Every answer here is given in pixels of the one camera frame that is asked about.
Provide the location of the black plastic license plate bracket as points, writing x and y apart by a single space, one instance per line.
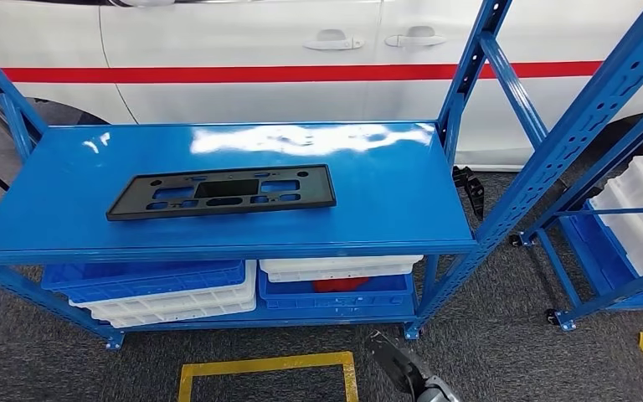
316 188

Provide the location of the red object in crate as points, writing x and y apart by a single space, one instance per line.
341 285

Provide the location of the blue metal shelf rack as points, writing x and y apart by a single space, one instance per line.
558 272
77 194

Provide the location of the white car with red stripe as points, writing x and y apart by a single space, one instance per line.
244 100

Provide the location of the blue plastic crate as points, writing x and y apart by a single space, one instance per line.
355 302
599 255
133 277

